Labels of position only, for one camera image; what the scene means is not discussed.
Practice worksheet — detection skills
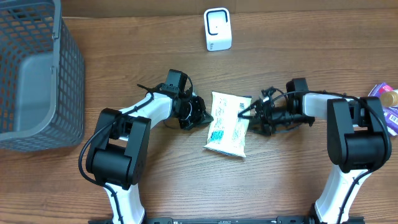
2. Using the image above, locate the yellow snack bag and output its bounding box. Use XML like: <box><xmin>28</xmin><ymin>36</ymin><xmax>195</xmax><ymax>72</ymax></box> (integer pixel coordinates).
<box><xmin>204</xmin><ymin>91</ymin><xmax>252</xmax><ymax>158</ymax></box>

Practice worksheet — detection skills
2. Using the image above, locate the purple red snack pack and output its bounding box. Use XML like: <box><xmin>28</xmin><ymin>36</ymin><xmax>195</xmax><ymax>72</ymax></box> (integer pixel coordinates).
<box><xmin>368</xmin><ymin>83</ymin><xmax>397</xmax><ymax>136</ymax></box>

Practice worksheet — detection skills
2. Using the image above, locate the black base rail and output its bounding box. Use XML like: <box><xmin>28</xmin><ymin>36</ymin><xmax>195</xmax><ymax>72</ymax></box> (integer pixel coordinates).
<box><xmin>88</xmin><ymin>216</ymin><xmax>365</xmax><ymax>224</ymax></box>

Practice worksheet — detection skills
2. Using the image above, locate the grey plastic shopping basket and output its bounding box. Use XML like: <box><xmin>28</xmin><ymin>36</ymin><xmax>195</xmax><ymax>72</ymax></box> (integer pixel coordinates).
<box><xmin>1</xmin><ymin>0</ymin><xmax>85</xmax><ymax>152</ymax></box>

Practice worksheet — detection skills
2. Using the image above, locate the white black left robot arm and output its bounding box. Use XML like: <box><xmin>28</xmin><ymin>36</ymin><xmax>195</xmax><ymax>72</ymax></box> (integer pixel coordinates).
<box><xmin>78</xmin><ymin>69</ymin><xmax>213</xmax><ymax>223</ymax></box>

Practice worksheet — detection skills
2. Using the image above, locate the white tube gold cap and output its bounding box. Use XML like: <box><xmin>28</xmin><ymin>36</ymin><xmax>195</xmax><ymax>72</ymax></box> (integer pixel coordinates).
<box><xmin>380</xmin><ymin>90</ymin><xmax>398</xmax><ymax>108</ymax></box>

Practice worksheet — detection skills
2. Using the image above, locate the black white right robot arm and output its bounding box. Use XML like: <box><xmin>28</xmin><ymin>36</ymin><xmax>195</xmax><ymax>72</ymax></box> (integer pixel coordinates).
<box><xmin>238</xmin><ymin>78</ymin><xmax>392</xmax><ymax>223</ymax></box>

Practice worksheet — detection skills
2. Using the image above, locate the white barcode scanner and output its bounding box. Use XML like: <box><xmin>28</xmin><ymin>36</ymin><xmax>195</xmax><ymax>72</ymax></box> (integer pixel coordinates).
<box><xmin>203</xmin><ymin>7</ymin><xmax>232</xmax><ymax>52</ymax></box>

